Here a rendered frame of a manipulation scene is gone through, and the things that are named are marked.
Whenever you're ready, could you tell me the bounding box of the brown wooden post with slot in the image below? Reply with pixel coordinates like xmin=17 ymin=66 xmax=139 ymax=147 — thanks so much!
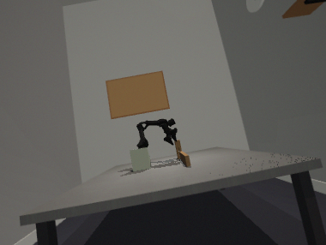
xmin=174 ymin=140 xmax=182 ymax=159

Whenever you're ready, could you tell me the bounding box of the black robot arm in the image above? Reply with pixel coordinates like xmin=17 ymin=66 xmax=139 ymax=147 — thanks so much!
xmin=136 ymin=119 xmax=178 ymax=149

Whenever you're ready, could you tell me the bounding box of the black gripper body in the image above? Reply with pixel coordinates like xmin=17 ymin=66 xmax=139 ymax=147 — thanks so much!
xmin=164 ymin=128 xmax=174 ymax=141

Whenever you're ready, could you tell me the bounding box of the wooden plank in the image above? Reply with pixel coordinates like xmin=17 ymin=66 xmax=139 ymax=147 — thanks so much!
xmin=179 ymin=152 xmax=191 ymax=167

